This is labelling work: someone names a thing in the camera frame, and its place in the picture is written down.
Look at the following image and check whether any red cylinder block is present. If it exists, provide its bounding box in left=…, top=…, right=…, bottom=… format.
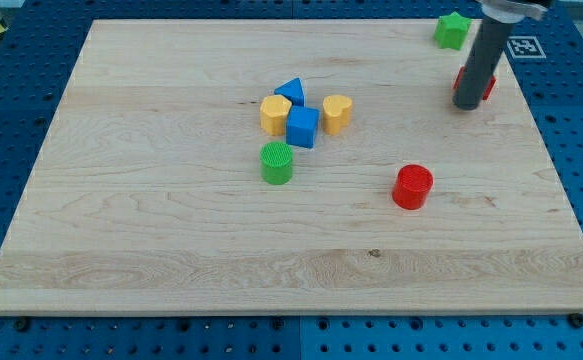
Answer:
left=392, top=164, right=434, bottom=210

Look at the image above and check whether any light wooden board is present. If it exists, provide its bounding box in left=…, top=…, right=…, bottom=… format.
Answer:
left=0, top=19, right=583, bottom=317

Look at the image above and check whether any green cylinder block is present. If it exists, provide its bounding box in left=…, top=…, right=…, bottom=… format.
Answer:
left=260, top=141, right=293, bottom=185

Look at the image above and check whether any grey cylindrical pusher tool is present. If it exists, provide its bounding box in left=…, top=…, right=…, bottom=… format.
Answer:
left=452, top=15, right=514, bottom=110

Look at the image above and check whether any red star block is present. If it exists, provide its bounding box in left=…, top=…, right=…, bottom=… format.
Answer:
left=452, top=66, right=497, bottom=100

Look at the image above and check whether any yellow hexagon block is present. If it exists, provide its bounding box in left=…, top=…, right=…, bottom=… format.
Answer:
left=260, top=95, right=292, bottom=136

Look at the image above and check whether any blue cube block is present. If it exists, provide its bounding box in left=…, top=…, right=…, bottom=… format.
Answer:
left=286, top=105, right=320, bottom=148

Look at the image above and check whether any white fiducial marker tag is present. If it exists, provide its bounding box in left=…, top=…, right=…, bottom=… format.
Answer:
left=507, top=36, right=546, bottom=59

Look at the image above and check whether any blue triangle block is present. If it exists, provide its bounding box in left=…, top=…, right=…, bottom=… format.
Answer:
left=274, top=78, right=305, bottom=106

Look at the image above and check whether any white tool mount collar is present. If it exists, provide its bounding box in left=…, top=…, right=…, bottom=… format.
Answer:
left=477, top=0, right=555, bottom=24

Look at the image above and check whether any green star block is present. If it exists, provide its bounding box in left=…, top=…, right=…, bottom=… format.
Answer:
left=433, top=12, right=472, bottom=50

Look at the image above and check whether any yellow heart block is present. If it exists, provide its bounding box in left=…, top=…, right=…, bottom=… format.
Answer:
left=322, top=94, right=353, bottom=135

